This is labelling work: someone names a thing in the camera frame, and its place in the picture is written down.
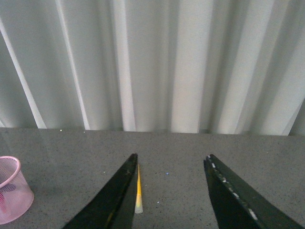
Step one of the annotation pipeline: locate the pink pen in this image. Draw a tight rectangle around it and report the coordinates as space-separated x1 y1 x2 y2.
0 192 7 214

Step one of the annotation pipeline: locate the white curtain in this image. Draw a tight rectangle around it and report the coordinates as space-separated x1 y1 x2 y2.
0 0 305 135

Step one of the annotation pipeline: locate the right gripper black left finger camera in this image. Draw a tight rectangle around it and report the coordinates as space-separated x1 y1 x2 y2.
64 154 138 229

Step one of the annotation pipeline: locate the pink mesh cup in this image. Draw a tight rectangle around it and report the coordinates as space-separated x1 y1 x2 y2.
0 156 34 225

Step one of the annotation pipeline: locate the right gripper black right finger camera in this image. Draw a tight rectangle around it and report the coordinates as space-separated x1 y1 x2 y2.
203 155 302 229

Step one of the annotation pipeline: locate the purple pen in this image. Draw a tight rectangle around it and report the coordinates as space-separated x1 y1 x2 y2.
0 183 16 192

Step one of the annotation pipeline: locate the yellow pen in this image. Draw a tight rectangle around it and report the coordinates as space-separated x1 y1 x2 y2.
134 164 143 214

